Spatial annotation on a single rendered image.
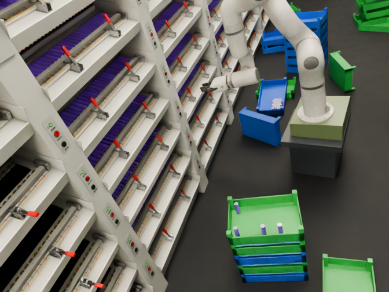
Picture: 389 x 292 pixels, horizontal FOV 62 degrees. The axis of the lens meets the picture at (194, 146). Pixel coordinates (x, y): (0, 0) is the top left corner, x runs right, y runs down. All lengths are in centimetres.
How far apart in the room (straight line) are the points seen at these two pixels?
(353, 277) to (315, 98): 86
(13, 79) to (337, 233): 154
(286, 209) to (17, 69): 114
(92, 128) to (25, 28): 39
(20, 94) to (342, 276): 146
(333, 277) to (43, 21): 152
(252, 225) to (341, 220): 57
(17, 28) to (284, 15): 107
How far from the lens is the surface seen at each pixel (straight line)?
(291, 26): 160
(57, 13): 114
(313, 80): 171
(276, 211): 148
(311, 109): 181
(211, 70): 222
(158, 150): 162
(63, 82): 114
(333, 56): 281
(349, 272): 170
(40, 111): 103
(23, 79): 101
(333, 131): 182
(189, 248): 185
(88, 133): 121
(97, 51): 128
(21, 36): 103
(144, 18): 152
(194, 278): 176
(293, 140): 186
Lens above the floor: 149
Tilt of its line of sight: 38 degrees down
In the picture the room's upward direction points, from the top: 20 degrees counter-clockwise
